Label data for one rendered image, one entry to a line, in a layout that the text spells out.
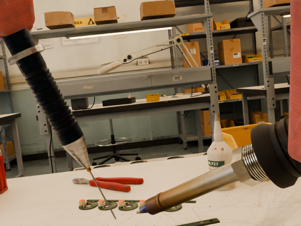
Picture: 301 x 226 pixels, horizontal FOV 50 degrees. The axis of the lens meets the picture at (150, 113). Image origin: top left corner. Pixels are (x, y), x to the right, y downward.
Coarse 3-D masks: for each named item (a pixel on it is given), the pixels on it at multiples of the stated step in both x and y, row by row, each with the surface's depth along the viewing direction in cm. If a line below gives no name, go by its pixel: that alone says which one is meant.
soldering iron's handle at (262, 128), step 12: (288, 120) 11; (252, 132) 12; (264, 132) 11; (276, 132) 11; (252, 144) 11; (264, 144) 11; (276, 144) 11; (264, 156) 11; (276, 156) 11; (288, 156) 11; (264, 168) 11; (276, 168) 11; (288, 168) 11; (300, 168) 11; (276, 180) 11; (288, 180) 11
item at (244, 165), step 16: (240, 160) 12; (256, 160) 12; (208, 176) 13; (224, 176) 13; (240, 176) 12; (256, 176) 12; (160, 192) 15; (176, 192) 14; (192, 192) 14; (208, 192) 14; (160, 208) 15
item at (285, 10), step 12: (264, 12) 250; (276, 12) 256; (288, 12) 262; (264, 24) 247; (264, 36) 247; (264, 48) 248; (264, 60) 249; (276, 60) 250; (264, 72) 250; (264, 84) 253; (276, 84) 310; (252, 96) 315; (276, 96) 255; (288, 96) 256
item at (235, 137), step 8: (224, 128) 55; (232, 128) 55; (240, 128) 56; (248, 128) 56; (224, 136) 50; (232, 136) 56; (240, 136) 56; (248, 136) 56; (232, 144) 48; (240, 144) 56
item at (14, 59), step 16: (16, 32) 13; (16, 48) 13; (32, 48) 13; (32, 64) 14; (32, 80) 14; (48, 80) 14; (48, 96) 14; (48, 112) 14; (64, 112) 14; (64, 128) 14; (80, 128) 15; (64, 144) 14
